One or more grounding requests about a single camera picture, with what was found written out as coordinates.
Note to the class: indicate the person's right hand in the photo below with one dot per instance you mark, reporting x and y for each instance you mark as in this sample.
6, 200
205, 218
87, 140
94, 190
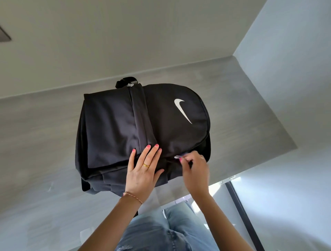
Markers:
197, 178

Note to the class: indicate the person's left hand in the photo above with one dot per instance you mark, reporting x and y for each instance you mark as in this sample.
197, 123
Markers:
141, 181

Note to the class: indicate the person's left thumb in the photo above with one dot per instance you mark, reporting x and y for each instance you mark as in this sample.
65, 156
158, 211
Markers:
158, 175

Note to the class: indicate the person's left little finger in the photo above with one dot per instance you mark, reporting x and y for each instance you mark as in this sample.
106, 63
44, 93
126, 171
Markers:
132, 160

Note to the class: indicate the person's right thumb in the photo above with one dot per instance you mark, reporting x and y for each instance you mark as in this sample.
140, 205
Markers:
186, 163

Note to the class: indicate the person's left middle finger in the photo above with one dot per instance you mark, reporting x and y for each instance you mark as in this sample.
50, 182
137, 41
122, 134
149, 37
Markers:
152, 156

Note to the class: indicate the black backpack with white logo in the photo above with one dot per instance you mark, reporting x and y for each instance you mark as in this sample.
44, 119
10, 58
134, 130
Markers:
113, 129

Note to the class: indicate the person's right forearm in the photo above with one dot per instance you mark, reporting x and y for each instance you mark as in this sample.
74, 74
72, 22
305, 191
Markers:
219, 225

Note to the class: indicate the person's left forearm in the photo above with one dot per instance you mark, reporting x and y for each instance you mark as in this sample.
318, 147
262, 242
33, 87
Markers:
111, 227

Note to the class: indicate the light blue jeans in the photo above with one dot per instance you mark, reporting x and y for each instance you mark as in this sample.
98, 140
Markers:
168, 232

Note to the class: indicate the black frame bar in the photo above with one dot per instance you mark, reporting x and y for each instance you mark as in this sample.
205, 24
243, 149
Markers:
244, 217

